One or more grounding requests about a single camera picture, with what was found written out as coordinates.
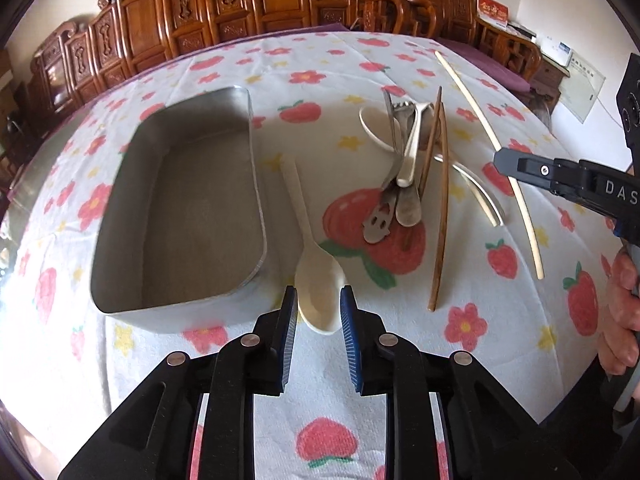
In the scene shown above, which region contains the small wooden side table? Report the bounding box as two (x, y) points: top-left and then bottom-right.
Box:
(531, 55), (571, 103)

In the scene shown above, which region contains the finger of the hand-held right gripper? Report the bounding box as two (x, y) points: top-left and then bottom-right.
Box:
(492, 149), (583, 187)
(549, 182), (617, 219)

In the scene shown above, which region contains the wooden dining chair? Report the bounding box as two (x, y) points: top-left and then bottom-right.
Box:
(0, 50), (32, 201)

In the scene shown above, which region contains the long carved wooden sofa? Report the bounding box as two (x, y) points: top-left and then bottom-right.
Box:
(30, 0), (371, 111)

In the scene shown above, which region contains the white ceramic spoon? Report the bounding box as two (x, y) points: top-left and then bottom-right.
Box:
(359, 105), (505, 223)

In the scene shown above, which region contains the strawberry print tablecloth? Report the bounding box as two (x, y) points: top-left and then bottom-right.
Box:
(0, 30), (631, 480)

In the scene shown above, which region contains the white and blue box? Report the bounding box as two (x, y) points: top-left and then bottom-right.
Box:
(542, 35), (574, 66)

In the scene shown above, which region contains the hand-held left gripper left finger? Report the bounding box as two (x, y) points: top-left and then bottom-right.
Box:
(57, 285), (301, 480)

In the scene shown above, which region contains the cream plastic spoon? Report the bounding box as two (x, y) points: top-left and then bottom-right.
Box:
(280, 160), (348, 333)

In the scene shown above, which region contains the metal fork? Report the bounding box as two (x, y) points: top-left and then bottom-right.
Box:
(382, 87), (418, 161)

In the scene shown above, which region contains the round back wooden armchair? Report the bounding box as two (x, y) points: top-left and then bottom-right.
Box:
(349, 0), (437, 37)

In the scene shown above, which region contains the person's right hand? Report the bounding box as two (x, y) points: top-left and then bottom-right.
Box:
(597, 250), (640, 378)

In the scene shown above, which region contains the long purple seat cushion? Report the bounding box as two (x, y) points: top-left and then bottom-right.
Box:
(305, 21), (353, 35)

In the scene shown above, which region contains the red desk calendar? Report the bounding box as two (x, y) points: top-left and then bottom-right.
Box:
(476, 0), (510, 29)

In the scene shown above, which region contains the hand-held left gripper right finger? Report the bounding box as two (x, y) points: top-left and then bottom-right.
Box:
(340, 285), (583, 480)

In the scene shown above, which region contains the cream chopstick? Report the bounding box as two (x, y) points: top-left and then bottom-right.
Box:
(434, 51), (546, 281)
(465, 180), (502, 227)

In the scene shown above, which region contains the small metal spoon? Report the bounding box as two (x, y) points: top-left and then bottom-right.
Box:
(395, 180), (425, 227)

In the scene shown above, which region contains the white paper poster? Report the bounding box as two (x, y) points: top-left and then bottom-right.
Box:
(559, 52), (607, 124)

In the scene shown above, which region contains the short purple seat cushion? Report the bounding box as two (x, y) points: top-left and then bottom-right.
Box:
(440, 35), (532, 94)

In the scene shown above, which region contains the large metal spoon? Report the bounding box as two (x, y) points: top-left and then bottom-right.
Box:
(396, 101), (435, 187)

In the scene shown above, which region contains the metal rectangular tray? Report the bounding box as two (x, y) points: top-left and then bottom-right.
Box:
(90, 86), (268, 333)

